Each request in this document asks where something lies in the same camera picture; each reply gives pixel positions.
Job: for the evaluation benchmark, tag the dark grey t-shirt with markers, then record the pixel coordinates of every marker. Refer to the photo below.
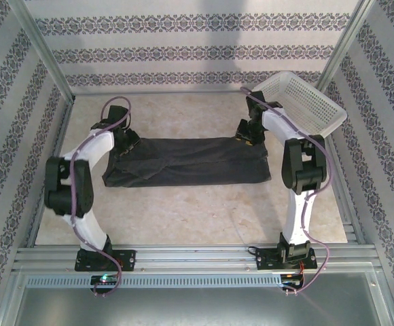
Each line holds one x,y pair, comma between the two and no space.
190,163

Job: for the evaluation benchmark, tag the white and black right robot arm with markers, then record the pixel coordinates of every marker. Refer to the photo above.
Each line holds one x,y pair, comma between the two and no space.
299,217

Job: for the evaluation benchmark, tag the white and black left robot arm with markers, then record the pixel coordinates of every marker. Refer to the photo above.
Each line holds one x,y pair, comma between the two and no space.
91,146

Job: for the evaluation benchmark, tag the white plastic lattice basket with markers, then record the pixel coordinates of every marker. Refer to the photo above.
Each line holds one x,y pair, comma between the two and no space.
312,98

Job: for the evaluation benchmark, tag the left controller board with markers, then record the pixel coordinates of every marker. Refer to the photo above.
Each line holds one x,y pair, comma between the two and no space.
103,279

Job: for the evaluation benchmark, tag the controller board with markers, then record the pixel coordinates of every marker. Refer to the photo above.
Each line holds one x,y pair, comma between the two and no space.
103,279
291,280

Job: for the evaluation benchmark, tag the right controller board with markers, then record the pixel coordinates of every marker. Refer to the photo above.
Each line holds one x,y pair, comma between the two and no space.
291,280

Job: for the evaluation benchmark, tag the grey metal sheet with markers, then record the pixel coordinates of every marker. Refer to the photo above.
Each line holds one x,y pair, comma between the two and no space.
197,307

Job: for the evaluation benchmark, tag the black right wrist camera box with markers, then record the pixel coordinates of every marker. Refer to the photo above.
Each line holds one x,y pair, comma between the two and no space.
256,108

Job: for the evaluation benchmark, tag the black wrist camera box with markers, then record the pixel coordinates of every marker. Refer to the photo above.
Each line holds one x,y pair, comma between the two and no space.
115,117
256,108

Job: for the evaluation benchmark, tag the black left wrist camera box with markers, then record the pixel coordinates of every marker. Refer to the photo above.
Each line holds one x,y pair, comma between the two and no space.
115,117

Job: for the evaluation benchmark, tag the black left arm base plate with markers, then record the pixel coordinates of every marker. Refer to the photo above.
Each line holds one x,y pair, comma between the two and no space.
127,259

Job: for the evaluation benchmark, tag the aluminium frame post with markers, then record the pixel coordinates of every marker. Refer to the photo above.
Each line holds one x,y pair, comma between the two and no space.
44,54
344,44

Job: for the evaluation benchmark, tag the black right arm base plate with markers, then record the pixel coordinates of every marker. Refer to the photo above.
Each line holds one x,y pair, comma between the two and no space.
265,259

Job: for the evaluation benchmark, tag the aluminium mounting rail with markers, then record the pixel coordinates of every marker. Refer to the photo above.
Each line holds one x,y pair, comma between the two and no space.
197,259

